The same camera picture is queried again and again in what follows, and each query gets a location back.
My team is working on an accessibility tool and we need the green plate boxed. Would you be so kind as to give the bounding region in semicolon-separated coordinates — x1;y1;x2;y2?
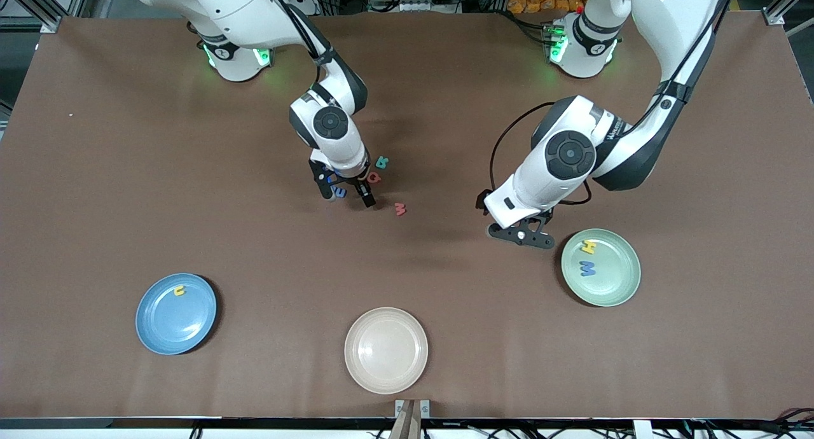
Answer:
560;228;642;308

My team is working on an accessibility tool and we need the beige plate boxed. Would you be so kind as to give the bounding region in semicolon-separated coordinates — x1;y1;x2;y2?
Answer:
344;307;429;395

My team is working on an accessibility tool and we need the blue plate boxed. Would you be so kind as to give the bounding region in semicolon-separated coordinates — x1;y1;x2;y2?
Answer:
135;273;218;356

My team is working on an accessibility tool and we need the beige wooden pole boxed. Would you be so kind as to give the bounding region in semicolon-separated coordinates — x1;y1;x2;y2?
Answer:
388;401;422;439

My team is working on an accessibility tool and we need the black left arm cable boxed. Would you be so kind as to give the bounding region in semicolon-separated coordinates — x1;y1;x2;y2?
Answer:
488;0;738;206

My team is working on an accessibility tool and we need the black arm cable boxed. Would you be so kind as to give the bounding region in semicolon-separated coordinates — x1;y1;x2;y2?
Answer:
264;0;338;109
488;0;738;206

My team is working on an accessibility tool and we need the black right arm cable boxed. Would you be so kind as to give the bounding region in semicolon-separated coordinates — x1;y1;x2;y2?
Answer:
264;0;338;109

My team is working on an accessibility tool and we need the black base cable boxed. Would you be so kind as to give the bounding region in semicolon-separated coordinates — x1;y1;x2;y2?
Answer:
501;8;550;40

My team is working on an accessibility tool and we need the metal table edge bracket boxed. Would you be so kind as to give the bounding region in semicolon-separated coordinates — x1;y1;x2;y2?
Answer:
394;399;431;421

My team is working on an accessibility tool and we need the aluminium frame profile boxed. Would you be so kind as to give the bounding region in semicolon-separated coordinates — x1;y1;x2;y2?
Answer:
0;0;96;34
763;0;814;27

